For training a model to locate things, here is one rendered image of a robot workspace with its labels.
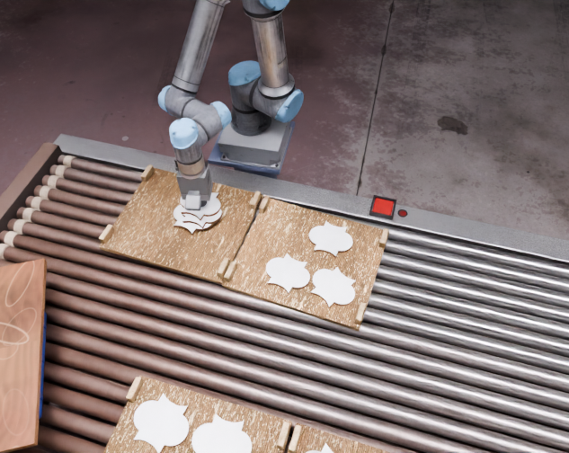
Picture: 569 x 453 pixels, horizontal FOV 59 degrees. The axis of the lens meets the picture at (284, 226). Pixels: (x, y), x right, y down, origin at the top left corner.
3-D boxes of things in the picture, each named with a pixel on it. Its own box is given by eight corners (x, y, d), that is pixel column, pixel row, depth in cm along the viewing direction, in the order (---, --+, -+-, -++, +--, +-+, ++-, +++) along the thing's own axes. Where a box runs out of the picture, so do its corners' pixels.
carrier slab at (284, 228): (266, 199, 167) (266, 197, 166) (388, 234, 158) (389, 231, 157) (222, 287, 148) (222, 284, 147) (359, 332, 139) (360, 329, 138)
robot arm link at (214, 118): (203, 90, 145) (175, 111, 140) (233, 105, 141) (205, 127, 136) (207, 111, 152) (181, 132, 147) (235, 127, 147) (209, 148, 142)
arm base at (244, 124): (233, 107, 189) (229, 84, 181) (273, 108, 188) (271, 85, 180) (227, 135, 180) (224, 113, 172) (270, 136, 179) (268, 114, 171)
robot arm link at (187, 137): (205, 122, 134) (182, 140, 131) (210, 152, 143) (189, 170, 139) (183, 111, 137) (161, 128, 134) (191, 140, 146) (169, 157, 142)
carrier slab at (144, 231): (152, 170, 176) (151, 166, 175) (262, 197, 168) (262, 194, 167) (100, 249, 157) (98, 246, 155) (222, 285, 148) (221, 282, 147)
